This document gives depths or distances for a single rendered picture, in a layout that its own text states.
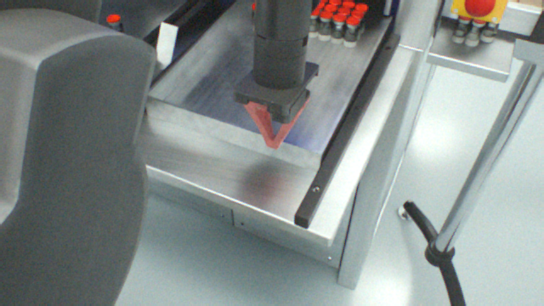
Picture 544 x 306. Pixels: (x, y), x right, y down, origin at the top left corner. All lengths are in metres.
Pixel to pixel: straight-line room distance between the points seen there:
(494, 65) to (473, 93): 1.41
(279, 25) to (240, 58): 0.30
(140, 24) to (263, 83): 0.42
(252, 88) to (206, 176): 0.15
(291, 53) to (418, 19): 0.35
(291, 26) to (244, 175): 0.21
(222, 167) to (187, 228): 1.03
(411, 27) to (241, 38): 0.28
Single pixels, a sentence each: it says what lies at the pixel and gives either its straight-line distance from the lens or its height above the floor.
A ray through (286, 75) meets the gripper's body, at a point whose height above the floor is 1.03.
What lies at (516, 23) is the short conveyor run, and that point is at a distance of 0.89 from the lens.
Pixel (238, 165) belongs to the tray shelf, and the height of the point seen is 0.88.
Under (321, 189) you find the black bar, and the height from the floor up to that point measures 0.90.
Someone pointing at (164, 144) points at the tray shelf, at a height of 0.88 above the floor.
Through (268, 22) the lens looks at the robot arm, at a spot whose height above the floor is 1.08.
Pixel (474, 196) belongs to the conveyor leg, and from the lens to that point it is 1.23.
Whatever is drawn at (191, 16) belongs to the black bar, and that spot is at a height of 0.90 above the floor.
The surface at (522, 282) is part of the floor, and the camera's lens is 1.67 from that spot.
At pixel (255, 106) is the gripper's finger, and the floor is 0.98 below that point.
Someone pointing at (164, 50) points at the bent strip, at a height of 0.91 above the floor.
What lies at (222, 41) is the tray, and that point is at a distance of 0.80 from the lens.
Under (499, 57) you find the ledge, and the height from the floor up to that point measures 0.88.
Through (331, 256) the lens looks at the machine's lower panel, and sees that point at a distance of 1.37.
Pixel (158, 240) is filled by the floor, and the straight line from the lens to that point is 1.60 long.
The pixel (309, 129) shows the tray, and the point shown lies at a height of 0.88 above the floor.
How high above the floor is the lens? 1.33
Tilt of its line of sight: 48 degrees down
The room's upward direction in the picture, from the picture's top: straight up
